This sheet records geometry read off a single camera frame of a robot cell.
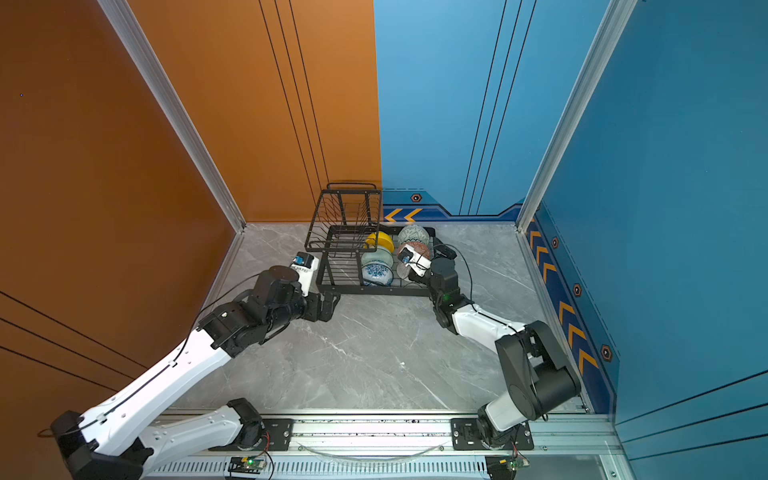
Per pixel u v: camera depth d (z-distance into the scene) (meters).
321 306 0.64
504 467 0.70
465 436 0.72
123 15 0.70
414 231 1.11
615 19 0.70
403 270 1.01
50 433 0.39
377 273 1.02
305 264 0.62
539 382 0.44
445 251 0.79
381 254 1.03
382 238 1.06
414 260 0.75
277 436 0.73
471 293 0.67
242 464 0.71
